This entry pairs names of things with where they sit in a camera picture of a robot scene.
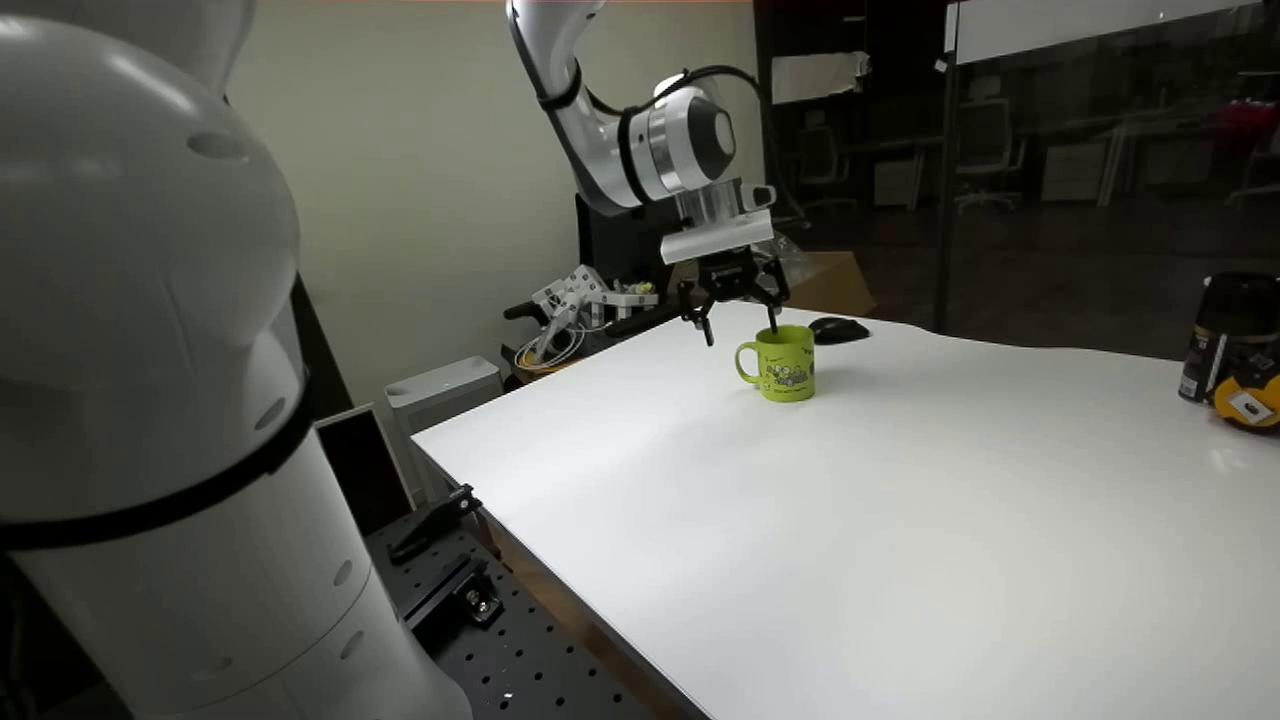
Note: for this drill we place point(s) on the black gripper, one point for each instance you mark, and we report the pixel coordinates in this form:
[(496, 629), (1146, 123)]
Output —
[(729, 279)]

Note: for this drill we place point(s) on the green mug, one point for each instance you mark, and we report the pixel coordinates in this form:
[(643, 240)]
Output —
[(776, 362)]

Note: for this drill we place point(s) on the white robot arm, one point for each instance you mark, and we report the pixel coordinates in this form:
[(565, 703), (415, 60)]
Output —
[(158, 422)]

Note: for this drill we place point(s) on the black computer mouse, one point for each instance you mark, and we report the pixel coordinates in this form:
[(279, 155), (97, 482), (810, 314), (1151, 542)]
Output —
[(832, 328)]

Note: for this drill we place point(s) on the black office chair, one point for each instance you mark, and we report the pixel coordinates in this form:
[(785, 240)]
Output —
[(627, 250)]

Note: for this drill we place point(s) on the white black device on chair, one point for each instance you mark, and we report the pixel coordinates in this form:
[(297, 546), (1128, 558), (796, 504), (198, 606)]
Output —
[(571, 314)]

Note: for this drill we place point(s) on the black perforated mounting board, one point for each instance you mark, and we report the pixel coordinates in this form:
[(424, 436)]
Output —
[(504, 629)]

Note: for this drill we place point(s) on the black can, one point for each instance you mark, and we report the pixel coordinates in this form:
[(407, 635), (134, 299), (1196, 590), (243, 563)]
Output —
[(1235, 334)]

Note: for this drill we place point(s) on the yellow tape roll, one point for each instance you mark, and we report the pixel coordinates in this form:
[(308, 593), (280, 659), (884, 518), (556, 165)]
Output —
[(1251, 407)]

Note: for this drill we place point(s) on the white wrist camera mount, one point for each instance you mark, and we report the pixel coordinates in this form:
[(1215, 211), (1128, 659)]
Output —
[(717, 236)]

